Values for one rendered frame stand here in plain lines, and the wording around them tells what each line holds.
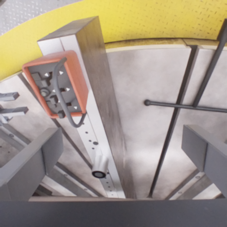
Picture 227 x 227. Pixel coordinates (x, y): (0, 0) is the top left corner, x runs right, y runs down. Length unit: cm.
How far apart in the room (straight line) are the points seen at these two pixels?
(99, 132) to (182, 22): 89
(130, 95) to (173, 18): 56
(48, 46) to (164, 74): 65
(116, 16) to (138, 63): 39
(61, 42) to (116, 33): 71
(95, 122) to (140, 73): 43
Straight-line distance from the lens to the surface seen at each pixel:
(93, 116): 69
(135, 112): 114
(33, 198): 113
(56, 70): 40
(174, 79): 102
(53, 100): 47
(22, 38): 150
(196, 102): 110
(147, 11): 121
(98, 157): 89
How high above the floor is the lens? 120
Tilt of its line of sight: 50 degrees down
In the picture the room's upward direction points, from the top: 169 degrees counter-clockwise
